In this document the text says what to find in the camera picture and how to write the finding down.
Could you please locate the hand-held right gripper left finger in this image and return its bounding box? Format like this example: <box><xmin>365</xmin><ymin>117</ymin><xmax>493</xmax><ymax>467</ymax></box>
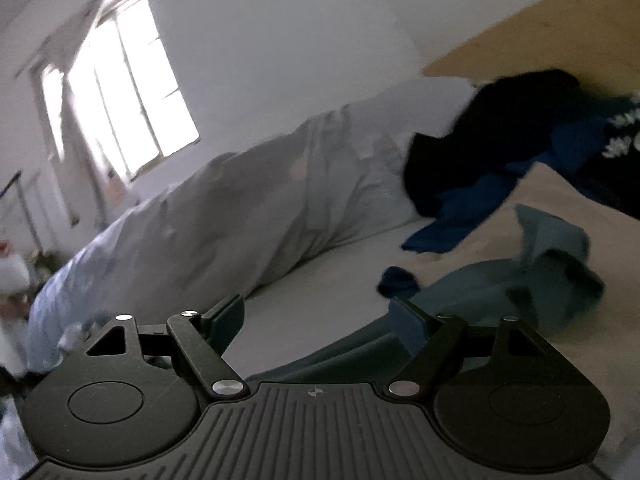
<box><xmin>82</xmin><ymin>294</ymin><xmax>251</xmax><ymax>402</ymax></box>

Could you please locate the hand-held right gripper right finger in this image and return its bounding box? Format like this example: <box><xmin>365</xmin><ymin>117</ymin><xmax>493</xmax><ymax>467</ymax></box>
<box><xmin>382</xmin><ymin>297</ymin><xmax>557</xmax><ymax>402</ymax></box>

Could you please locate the teal garment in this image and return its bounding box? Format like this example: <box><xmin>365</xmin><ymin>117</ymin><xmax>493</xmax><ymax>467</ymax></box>
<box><xmin>245</xmin><ymin>205</ymin><xmax>608</xmax><ymax>386</ymax></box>

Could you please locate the small blue cloth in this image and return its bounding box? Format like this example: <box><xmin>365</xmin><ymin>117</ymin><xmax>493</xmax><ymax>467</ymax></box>
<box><xmin>376</xmin><ymin>266</ymin><xmax>421</xmax><ymax>300</ymax></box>

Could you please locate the pale blue-white duvet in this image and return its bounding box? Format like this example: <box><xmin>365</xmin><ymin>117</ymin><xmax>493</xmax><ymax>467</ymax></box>
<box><xmin>25</xmin><ymin>82</ymin><xmax>481</xmax><ymax>372</ymax></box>

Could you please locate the royal blue garment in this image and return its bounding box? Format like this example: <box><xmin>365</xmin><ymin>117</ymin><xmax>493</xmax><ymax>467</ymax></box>
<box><xmin>400</xmin><ymin>97</ymin><xmax>636</xmax><ymax>256</ymax></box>

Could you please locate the beige blanket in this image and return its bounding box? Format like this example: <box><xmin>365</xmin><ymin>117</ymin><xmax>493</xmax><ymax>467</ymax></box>
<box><xmin>410</xmin><ymin>160</ymin><xmax>640</xmax><ymax>411</ymax></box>

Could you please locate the black garment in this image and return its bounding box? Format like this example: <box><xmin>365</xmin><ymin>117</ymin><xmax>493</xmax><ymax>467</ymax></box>
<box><xmin>402</xmin><ymin>70</ymin><xmax>596</xmax><ymax>217</ymax></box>

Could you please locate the bright window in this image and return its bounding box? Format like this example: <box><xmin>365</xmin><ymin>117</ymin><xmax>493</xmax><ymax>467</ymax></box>
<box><xmin>30</xmin><ymin>0</ymin><xmax>202</xmax><ymax>182</ymax></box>

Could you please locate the dark garment with white print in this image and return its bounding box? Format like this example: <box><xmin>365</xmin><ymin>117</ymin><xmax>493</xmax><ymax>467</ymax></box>
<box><xmin>575</xmin><ymin>90</ymin><xmax>640</xmax><ymax>217</ymax></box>

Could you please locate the wooden headboard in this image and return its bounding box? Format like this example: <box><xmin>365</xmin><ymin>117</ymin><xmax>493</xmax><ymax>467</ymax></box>
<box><xmin>422</xmin><ymin>0</ymin><xmax>640</xmax><ymax>98</ymax></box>

